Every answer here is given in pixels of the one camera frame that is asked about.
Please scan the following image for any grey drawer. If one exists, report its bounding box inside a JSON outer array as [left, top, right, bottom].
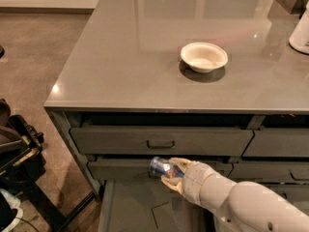
[[84, 155, 233, 181], [70, 126, 253, 156], [243, 129, 309, 158], [250, 183, 309, 203], [229, 161, 309, 183]]

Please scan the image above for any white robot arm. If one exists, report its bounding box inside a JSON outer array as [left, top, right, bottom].
[[161, 158, 309, 232]]

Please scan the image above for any middle left grey drawer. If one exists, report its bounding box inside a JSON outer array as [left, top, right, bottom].
[[84, 155, 233, 181]]

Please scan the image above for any grey square card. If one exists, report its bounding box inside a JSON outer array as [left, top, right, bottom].
[[152, 202, 176, 232]]

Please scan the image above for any blue silver redbull can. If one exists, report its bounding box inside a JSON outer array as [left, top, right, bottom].
[[149, 157, 184, 179]]

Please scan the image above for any top left grey drawer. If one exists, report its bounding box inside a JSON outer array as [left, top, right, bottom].
[[70, 126, 253, 156]]

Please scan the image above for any bottom right grey drawer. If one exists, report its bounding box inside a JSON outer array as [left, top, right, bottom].
[[250, 183, 309, 203]]

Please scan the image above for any top right grey drawer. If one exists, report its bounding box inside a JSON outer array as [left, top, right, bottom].
[[243, 129, 309, 158]]

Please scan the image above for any open bottom left drawer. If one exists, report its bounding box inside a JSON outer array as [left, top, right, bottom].
[[98, 180, 218, 232]]

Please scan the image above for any black cart with equipment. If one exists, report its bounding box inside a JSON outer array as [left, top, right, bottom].
[[0, 99, 95, 232]]

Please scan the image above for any grey counter cabinet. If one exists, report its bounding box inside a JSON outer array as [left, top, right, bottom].
[[43, 0, 309, 232]]

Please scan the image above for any middle right grey drawer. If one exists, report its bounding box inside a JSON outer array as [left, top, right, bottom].
[[229, 161, 309, 183]]

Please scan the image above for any white paper bowl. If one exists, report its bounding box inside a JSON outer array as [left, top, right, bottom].
[[181, 43, 228, 73]]

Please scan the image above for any white cylindrical robot base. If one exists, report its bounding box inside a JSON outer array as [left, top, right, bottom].
[[289, 2, 309, 54]]

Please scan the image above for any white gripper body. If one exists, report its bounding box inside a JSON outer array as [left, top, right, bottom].
[[182, 161, 215, 205]]

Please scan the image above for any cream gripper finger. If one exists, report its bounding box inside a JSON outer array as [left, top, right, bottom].
[[161, 176, 184, 196], [169, 158, 195, 173]]

